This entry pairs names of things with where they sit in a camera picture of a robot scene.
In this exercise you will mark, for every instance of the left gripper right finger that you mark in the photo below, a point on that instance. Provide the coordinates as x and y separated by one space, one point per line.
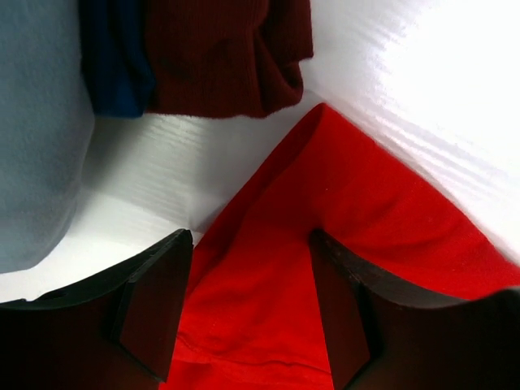
383 332

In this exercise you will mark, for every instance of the red t shirt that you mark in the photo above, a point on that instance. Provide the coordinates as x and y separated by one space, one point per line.
251 316

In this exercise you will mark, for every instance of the maroon folded t shirt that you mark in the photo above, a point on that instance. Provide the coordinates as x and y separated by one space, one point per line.
222 58

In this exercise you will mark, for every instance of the grey-blue folded t shirt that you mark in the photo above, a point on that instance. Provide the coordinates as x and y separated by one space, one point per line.
46 125

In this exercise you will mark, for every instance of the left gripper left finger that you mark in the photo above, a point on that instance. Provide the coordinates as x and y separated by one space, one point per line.
113 330

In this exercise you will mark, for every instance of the blue folded t shirt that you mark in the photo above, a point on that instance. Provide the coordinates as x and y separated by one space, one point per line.
115 67

